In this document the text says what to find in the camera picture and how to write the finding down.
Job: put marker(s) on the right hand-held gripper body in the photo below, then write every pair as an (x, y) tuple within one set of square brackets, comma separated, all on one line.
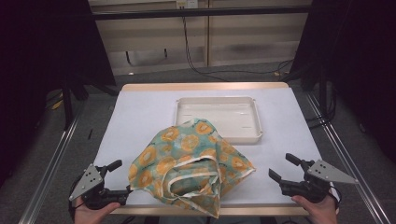
[(311, 186)]

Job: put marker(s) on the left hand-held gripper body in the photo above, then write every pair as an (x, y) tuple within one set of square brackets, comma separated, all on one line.
[(93, 189)]

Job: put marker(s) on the orange print fabric bag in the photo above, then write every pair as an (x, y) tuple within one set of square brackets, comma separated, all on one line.
[(186, 143)]

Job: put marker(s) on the white plastic tray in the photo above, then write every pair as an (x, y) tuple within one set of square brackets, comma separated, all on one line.
[(218, 112)]

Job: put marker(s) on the person's left hand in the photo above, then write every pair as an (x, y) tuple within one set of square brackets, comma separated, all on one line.
[(90, 216)]

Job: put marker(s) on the person's right hand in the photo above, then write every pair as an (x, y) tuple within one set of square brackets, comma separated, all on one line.
[(322, 213)]

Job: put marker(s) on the small black floor object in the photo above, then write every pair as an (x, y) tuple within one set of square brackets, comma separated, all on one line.
[(90, 134)]

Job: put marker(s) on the white table mat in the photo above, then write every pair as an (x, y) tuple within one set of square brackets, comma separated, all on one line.
[(140, 109)]

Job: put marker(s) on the black stand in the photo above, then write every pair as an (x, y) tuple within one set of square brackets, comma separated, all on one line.
[(67, 105)]

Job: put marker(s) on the yellow floor object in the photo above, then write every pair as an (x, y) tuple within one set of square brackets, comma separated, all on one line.
[(57, 105)]

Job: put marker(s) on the wooden table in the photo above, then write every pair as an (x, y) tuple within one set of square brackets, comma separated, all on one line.
[(149, 86)]

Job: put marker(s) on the black curtain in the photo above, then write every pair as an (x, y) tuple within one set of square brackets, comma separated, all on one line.
[(37, 62), (358, 62)]

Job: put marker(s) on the black horizontal bar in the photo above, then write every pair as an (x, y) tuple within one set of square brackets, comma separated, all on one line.
[(202, 12)]

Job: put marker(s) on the metal floor rail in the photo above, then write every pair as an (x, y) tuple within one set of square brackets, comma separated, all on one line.
[(348, 168), (53, 168)]

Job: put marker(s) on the wall outlet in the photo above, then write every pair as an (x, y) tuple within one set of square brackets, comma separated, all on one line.
[(186, 3)]

